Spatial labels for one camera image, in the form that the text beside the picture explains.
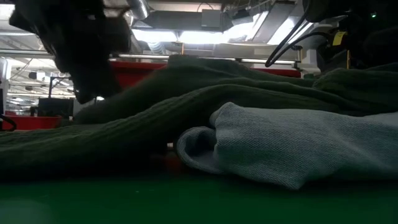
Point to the black equipment frame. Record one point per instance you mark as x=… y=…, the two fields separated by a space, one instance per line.
x=56 y=107

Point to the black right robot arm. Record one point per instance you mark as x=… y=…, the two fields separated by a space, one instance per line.
x=342 y=7

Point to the ceiling light panel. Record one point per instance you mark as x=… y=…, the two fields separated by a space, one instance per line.
x=155 y=35

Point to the silver ventilation duct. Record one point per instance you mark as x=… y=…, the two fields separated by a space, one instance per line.
x=140 y=9

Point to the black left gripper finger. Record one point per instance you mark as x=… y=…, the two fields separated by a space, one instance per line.
x=90 y=84

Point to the light blue garment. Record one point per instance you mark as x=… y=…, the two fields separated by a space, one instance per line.
x=295 y=146

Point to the dark green garment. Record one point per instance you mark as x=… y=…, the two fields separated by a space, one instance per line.
x=124 y=133

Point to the red bin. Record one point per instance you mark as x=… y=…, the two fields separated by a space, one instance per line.
x=31 y=123

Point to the long ceiling light rail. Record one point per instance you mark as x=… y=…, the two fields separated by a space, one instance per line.
x=146 y=56

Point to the grey rectangular ceiling duct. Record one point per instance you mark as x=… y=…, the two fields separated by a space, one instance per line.
x=186 y=20

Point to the red plastic laundry basket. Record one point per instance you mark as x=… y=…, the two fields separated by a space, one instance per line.
x=130 y=74

